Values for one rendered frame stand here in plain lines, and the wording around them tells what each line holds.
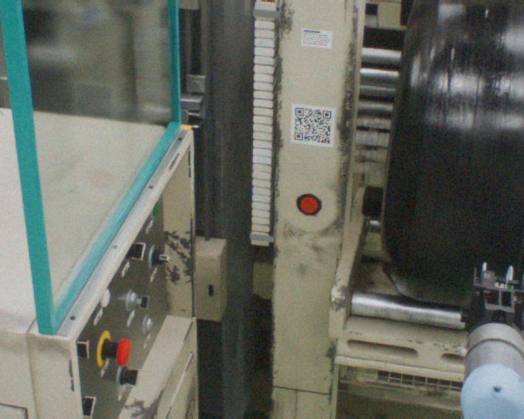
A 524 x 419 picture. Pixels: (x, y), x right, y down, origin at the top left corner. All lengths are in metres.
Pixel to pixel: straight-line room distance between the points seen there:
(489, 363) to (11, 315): 0.58
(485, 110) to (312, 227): 0.46
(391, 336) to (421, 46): 0.55
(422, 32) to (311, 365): 0.75
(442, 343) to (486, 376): 0.64
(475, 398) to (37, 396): 0.53
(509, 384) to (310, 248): 0.75
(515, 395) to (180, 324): 0.77
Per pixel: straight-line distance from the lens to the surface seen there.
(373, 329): 1.91
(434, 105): 1.60
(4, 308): 1.31
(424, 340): 1.90
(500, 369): 1.28
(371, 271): 2.16
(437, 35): 1.65
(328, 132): 1.80
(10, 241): 1.43
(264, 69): 1.79
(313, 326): 2.03
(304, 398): 2.15
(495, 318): 1.40
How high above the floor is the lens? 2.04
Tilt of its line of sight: 32 degrees down
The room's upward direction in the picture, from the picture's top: 1 degrees clockwise
